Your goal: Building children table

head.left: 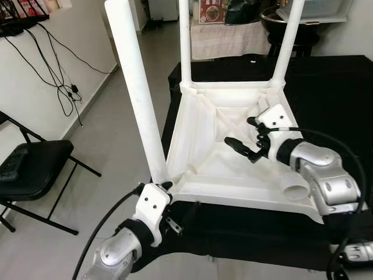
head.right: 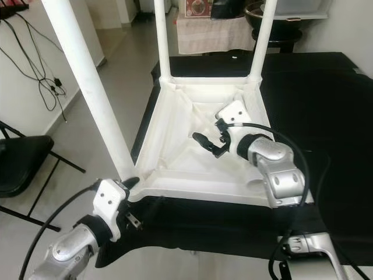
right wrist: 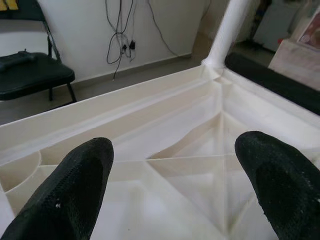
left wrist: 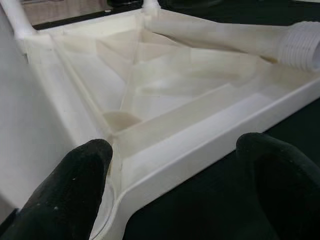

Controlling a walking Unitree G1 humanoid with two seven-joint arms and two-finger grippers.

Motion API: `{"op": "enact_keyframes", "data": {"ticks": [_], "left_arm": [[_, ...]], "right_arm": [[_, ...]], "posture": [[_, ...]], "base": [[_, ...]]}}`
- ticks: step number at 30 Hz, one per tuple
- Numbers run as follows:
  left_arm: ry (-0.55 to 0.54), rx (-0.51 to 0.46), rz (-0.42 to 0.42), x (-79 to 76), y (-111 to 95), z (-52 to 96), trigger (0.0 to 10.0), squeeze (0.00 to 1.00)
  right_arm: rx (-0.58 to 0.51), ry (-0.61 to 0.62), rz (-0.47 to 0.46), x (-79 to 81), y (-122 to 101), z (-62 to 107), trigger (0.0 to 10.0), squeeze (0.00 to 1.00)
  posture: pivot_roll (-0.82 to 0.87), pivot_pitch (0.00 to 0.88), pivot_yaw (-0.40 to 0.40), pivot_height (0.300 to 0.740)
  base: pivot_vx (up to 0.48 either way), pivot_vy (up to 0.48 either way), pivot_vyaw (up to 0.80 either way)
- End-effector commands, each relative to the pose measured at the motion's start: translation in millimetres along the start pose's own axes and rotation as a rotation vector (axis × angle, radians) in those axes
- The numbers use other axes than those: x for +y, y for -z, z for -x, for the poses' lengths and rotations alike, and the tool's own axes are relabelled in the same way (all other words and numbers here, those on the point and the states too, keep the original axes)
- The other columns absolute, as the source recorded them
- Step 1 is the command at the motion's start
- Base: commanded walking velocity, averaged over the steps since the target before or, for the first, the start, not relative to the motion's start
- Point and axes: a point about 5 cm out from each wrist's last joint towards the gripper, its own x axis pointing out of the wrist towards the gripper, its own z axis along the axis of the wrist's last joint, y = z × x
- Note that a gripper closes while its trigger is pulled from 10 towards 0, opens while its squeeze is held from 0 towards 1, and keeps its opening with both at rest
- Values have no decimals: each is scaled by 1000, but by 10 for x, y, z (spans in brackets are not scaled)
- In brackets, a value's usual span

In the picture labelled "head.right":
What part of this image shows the black round stool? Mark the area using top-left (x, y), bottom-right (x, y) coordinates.
top-left (252, 26), bottom-right (304, 54)

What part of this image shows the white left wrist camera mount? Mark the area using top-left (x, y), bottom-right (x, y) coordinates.
top-left (92, 178), bottom-right (129, 243)

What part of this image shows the black metal bowl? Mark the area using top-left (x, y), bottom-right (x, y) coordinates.
top-left (245, 3), bottom-right (307, 30)

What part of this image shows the black folding chair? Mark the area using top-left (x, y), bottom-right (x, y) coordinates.
top-left (0, 120), bottom-right (87, 231)

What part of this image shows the black wall shelf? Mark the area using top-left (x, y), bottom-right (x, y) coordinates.
top-left (0, 3), bottom-right (30, 21)

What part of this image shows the white floor towel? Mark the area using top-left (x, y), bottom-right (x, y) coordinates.
top-left (176, 17), bottom-right (254, 56)

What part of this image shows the red printed carton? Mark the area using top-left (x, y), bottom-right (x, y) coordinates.
top-left (185, 0), bottom-right (213, 18)

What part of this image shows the clear plastic storage box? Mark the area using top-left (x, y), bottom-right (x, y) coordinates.
top-left (274, 0), bottom-right (336, 19)

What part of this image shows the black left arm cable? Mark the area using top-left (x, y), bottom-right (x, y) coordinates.
top-left (19, 182), bottom-right (103, 280)

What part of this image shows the black bag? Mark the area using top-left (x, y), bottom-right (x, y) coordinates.
top-left (211, 0), bottom-right (247, 19)

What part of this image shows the white plastic table top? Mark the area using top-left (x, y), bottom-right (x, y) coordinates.
top-left (129, 77), bottom-right (315, 208)

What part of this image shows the black cable tangle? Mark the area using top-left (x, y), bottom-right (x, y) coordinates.
top-left (0, 17), bottom-right (68, 123)

